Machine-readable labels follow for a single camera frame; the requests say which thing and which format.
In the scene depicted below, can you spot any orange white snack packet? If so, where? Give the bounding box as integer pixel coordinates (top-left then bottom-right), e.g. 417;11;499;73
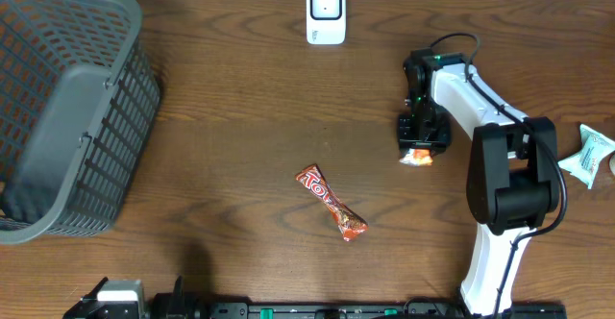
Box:
399;148;433;166

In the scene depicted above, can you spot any red Top snack bar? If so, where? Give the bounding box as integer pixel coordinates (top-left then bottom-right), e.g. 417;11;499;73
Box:
295;164;369;241

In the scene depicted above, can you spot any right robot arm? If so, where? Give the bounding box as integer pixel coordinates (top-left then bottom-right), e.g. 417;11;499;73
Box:
397;48;564;318

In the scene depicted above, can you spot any white barcode scanner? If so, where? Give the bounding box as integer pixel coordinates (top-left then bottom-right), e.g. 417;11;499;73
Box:
306;0;347;45

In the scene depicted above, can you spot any grey plastic shopping basket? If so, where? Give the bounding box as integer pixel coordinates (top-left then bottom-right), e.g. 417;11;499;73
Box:
1;0;161;245

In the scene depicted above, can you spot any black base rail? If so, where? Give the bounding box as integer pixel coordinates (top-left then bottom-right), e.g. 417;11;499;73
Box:
206;301;568;319

